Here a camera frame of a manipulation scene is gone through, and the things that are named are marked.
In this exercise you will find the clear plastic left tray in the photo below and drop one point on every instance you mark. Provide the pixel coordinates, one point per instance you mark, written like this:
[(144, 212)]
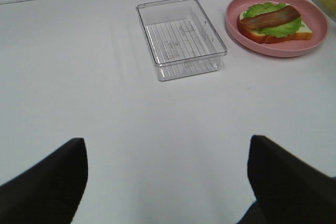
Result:
[(181, 38)]

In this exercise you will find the green lettuce leaf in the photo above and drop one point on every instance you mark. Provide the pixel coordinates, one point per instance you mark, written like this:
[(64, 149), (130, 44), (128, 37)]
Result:
[(266, 7)]

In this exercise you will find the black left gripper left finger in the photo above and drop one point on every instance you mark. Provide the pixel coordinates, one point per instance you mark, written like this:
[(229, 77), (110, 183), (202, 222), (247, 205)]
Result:
[(51, 190)]

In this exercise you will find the bread slice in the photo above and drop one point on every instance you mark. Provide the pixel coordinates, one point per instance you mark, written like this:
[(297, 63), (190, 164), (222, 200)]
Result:
[(288, 36)]

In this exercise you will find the pink round plate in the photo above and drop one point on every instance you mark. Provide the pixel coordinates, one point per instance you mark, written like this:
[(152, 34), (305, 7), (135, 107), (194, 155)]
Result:
[(312, 15)]

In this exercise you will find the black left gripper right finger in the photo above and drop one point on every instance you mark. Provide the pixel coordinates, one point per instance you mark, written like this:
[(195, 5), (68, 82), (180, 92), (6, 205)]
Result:
[(287, 190)]

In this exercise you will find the bacon strip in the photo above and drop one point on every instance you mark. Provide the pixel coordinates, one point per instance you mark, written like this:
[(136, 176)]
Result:
[(271, 19)]

